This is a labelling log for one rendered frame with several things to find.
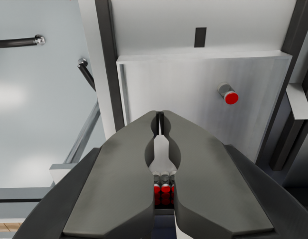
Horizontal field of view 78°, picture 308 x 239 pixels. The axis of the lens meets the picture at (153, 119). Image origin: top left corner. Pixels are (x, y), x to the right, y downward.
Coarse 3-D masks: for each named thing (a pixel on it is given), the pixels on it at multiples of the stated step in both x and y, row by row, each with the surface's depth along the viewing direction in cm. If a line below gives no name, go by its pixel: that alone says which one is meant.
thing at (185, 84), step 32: (128, 64) 32; (160, 64) 32; (192, 64) 32; (224, 64) 32; (256, 64) 32; (288, 64) 29; (128, 96) 35; (160, 96) 35; (192, 96) 35; (256, 96) 35; (224, 128) 39; (256, 128) 38; (160, 160) 44
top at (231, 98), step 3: (231, 93) 30; (234, 93) 30; (228, 96) 30; (231, 96) 30; (234, 96) 30; (237, 96) 30; (225, 99) 30; (228, 99) 30; (231, 99) 30; (234, 99) 30; (237, 99) 30; (228, 102) 31; (231, 102) 31; (234, 102) 31
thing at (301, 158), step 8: (304, 120) 36; (304, 128) 37; (304, 136) 37; (296, 144) 39; (304, 144) 41; (296, 152) 39; (304, 152) 43; (288, 160) 41; (296, 160) 44; (304, 160) 44; (288, 168) 41; (296, 168) 45; (304, 168) 45; (272, 176) 47; (280, 176) 44; (288, 176) 47; (296, 176) 47; (304, 176) 47; (280, 184) 44; (288, 184) 48; (296, 184) 48; (304, 184) 49
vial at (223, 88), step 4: (220, 84) 33; (224, 84) 33; (228, 84) 33; (220, 88) 33; (224, 88) 32; (228, 88) 31; (232, 88) 32; (220, 92) 33; (224, 92) 31; (228, 92) 30; (224, 96) 31
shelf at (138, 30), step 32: (128, 0) 27; (160, 0) 27; (192, 0) 27; (224, 0) 27; (256, 0) 27; (288, 0) 27; (96, 32) 30; (128, 32) 30; (160, 32) 30; (192, 32) 30; (224, 32) 30; (256, 32) 30; (96, 64) 32
